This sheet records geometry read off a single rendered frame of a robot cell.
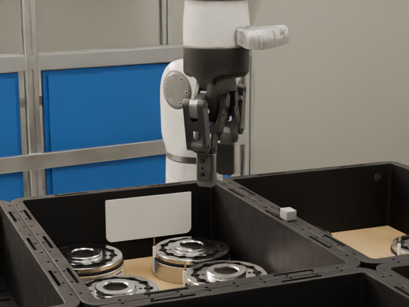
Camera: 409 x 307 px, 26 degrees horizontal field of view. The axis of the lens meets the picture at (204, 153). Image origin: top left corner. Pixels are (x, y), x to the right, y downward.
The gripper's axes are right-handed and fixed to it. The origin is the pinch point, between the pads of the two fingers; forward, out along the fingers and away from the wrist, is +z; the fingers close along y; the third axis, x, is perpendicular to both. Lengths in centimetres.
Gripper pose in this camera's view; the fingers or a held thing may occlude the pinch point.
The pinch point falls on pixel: (216, 167)
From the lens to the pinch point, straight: 102.7
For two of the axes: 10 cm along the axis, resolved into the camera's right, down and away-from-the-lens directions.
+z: 0.0, 9.8, 2.2
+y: -3.8, 2.0, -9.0
